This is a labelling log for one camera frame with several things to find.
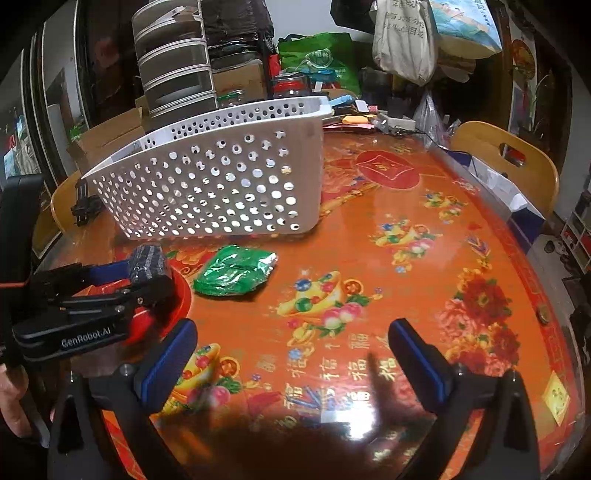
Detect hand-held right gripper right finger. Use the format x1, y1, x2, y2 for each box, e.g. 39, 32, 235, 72
388, 318, 541, 480

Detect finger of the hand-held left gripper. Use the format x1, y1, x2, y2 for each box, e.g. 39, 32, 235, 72
32, 261, 136, 298
48, 276, 177, 321

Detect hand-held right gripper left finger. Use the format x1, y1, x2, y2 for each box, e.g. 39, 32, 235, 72
46, 318, 199, 480

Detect black knit roll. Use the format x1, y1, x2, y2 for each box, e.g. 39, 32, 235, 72
129, 244, 168, 283

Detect green foil packet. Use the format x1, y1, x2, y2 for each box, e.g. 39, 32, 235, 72
193, 244, 279, 299

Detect white perforated plastic basket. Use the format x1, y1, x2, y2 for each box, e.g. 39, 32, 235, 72
81, 96, 334, 241

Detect person's left hand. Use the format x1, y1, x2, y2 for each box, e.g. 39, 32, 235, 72
0, 364, 38, 438

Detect black clip tool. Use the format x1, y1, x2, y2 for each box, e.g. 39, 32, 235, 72
71, 180, 100, 227

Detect wooden chair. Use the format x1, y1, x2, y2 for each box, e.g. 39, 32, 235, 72
50, 172, 89, 241
450, 121, 560, 219

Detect open cardboard box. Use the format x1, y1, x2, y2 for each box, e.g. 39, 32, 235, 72
67, 107, 145, 174

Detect yellow card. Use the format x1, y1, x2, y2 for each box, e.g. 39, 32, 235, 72
541, 373, 570, 426

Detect blue printed plastic bag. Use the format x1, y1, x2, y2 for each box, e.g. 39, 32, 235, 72
2, 111, 29, 179

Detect white and blue paper bag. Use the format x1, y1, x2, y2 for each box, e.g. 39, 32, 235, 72
450, 152, 546, 246

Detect dark cabinet with glass doors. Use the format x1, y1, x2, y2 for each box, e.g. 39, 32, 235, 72
25, 0, 139, 153

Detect white cubby shelf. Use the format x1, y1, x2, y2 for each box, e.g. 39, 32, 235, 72
561, 194, 591, 274

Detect glass jar with green lid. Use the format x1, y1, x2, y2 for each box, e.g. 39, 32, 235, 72
217, 90, 246, 110

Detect stacked clear plastic drawers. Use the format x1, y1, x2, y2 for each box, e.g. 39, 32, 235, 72
131, 0, 219, 117

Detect brown cardboard box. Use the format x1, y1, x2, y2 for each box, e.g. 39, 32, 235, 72
212, 62, 269, 100

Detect white power strip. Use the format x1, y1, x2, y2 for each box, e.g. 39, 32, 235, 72
385, 113, 417, 133

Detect clear plastic bag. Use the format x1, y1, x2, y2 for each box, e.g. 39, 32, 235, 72
413, 90, 447, 145

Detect glass jar with red contents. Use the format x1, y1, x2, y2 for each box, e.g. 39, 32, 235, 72
272, 73, 305, 99

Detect black bag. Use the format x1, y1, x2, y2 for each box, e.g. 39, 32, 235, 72
203, 0, 276, 45

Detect green shopping bag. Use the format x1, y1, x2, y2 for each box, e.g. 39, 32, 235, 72
277, 32, 362, 99

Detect white canvas tote bag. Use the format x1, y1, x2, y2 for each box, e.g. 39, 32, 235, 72
373, 0, 437, 86

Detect blue printed tote bag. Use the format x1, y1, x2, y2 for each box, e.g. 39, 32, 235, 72
427, 0, 504, 60

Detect wall hanging with red ornament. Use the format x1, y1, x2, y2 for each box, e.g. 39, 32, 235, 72
508, 39, 553, 136

